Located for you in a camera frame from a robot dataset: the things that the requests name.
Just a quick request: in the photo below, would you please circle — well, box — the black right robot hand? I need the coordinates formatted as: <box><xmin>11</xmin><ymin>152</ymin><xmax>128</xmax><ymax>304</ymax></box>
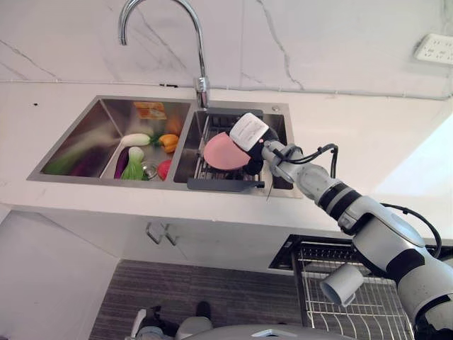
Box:
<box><xmin>229</xmin><ymin>113</ymin><xmax>280</xmax><ymax>176</ymax></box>

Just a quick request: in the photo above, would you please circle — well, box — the pink plate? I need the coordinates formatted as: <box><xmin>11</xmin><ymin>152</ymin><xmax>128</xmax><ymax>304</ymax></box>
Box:
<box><xmin>202</xmin><ymin>132</ymin><xmax>251</xmax><ymax>171</ymax></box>

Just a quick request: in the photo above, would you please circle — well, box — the black dishwasher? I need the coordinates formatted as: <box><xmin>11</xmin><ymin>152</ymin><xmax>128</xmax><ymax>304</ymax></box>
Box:
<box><xmin>268</xmin><ymin>233</ymin><xmax>358</xmax><ymax>271</ymax></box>

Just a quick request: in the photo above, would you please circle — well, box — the dark grey sink dish rack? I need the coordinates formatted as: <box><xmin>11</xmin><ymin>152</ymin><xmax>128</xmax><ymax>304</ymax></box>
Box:
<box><xmin>186</xmin><ymin>107</ymin><xmax>266</xmax><ymax>194</ymax></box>

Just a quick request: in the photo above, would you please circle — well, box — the chrome gooseneck faucet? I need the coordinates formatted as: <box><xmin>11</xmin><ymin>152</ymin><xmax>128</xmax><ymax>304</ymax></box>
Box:
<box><xmin>117</xmin><ymin>0</ymin><xmax>212</xmax><ymax>109</ymax></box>

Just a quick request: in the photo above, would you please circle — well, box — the yellow bell pepper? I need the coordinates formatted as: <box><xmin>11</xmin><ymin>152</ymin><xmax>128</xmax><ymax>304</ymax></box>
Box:
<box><xmin>157</xmin><ymin>133</ymin><xmax>180</xmax><ymax>154</ymax></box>

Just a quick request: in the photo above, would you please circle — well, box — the red tomato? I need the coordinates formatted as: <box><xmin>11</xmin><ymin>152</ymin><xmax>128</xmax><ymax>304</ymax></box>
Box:
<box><xmin>156</xmin><ymin>159</ymin><xmax>173</xmax><ymax>181</ymax></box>

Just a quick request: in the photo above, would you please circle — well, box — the metal sink drain strainer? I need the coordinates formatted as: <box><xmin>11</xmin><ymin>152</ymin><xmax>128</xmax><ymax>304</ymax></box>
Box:
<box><xmin>141</xmin><ymin>161</ymin><xmax>159</xmax><ymax>180</ymax></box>

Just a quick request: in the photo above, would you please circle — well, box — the white radish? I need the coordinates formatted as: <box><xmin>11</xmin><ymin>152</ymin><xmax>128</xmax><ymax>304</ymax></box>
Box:
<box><xmin>121</xmin><ymin>132</ymin><xmax>155</xmax><ymax>148</ymax></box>

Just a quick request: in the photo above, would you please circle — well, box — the green bok choy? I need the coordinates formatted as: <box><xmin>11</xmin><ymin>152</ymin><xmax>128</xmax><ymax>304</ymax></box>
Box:
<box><xmin>120</xmin><ymin>146</ymin><xmax>150</xmax><ymax>181</ymax></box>

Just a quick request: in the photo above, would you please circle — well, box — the purple eggplant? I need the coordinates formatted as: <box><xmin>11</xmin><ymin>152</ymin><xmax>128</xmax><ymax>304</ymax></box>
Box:
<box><xmin>113</xmin><ymin>147</ymin><xmax>132</xmax><ymax>180</ymax></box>

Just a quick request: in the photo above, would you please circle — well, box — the stainless steel double sink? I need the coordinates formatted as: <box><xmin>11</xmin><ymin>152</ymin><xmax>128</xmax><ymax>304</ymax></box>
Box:
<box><xmin>26</xmin><ymin>94</ymin><xmax>305</xmax><ymax>200</ymax></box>

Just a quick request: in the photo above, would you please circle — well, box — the grey mug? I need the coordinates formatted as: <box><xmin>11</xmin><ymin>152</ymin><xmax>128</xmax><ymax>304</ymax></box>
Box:
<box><xmin>319</xmin><ymin>264</ymin><xmax>365</xmax><ymax>307</ymax></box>

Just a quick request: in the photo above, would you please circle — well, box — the grey robot body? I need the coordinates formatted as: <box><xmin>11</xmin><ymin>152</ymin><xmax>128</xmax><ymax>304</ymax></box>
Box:
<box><xmin>133</xmin><ymin>305</ymin><xmax>309</xmax><ymax>340</ymax></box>

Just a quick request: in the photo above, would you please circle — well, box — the white power strip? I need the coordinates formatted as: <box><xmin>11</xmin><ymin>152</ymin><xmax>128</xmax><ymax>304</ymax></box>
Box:
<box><xmin>413</xmin><ymin>33</ymin><xmax>453</xmax><ymax>65</ymax></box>

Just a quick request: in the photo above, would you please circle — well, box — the white wall cable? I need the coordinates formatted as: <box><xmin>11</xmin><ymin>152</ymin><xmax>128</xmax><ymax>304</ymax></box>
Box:
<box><xmin>208</xmin><ymin>84</ymin><xmax>453</xmax><ymax>101</ymax></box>

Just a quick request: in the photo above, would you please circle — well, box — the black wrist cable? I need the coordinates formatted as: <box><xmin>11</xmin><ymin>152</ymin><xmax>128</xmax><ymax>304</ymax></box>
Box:
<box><xmin>282</xmin><ymin>142</ymin><xmax>340</xmax><ymax>178</ymax></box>

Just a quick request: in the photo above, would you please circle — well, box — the silver cabinet handle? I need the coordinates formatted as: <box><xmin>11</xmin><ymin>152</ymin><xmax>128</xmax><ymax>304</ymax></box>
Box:
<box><xmin>163</xmin><ymin>223</ymin><xmax>178</xmax><ymax>247</ymax></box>
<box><xmin>145</xmin><ymin>222</ymin><xmax>166</xmax><ymax>245</ymax></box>

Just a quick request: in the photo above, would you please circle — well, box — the black elbow cable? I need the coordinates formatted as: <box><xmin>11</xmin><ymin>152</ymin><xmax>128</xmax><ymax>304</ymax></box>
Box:
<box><xmin>379</xmin><ymin>203</ymin><xmax>444</xmax><ymax>259</ymax></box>

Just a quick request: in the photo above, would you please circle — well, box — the wire dishwasher rack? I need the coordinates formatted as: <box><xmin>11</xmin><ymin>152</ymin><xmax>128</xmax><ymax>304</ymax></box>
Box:
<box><xmin>291</xmin><ymin>240</ymin><xmax>415</xmax><ymax>340</ymax></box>

